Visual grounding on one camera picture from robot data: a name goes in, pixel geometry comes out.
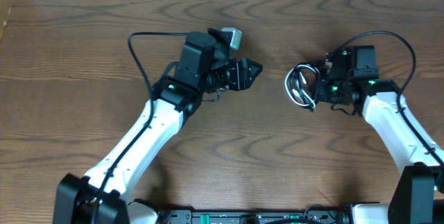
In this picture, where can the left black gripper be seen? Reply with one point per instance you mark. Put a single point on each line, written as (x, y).
(242, 78)

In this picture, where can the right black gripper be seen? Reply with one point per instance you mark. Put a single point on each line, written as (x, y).
(321, 96)

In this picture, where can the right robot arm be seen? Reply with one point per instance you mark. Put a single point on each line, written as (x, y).
(351, 77)

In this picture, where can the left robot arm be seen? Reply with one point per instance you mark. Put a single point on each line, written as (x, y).
(103, 194)

